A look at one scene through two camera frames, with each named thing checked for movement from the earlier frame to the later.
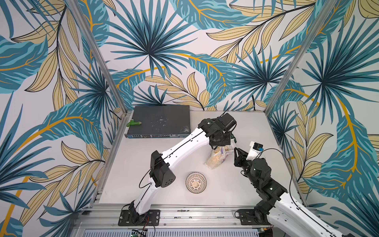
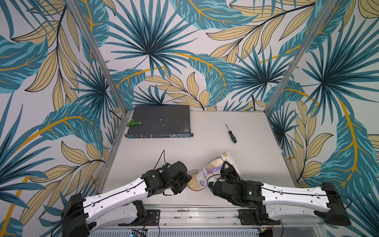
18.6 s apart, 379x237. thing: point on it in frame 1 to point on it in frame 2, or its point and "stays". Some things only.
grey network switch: [159, 121] stays
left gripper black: [227, 140] to [186, 178]
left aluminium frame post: [75, 5] stays
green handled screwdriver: [232, 137] stays
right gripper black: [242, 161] to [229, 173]
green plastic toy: [132, 122] stays
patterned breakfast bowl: [196, 182] stays
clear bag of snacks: [217, 155] to [213, 168]
